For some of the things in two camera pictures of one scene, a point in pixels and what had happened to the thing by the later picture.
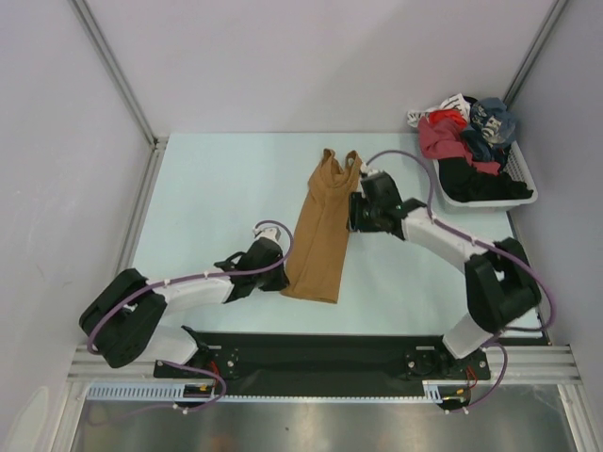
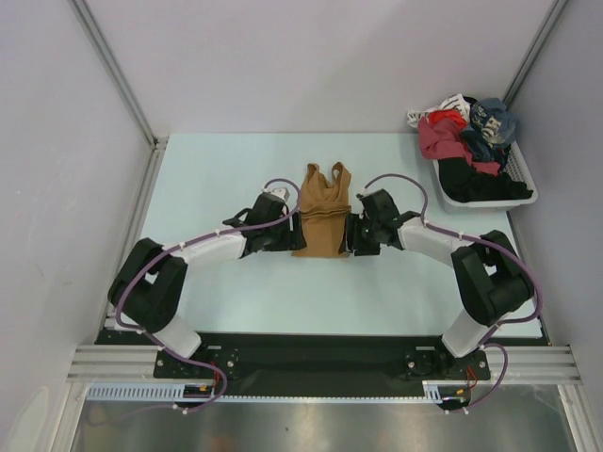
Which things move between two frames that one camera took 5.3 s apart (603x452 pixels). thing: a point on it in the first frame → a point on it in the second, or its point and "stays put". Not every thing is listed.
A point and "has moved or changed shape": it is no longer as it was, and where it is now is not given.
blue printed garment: x=491 y=128 stays put
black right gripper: x=355 y=221 → x=354 y=222
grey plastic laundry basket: x=515 y=166 stays put
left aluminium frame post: x=118 y=73 stays put
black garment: x=463 y=182 stays put
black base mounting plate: x=317 y=359 stays put
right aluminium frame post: x=535 y=51 stays put
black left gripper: x=281 y=282 → x=292 y=239
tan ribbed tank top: x=318 y=259 has moved or changed shape
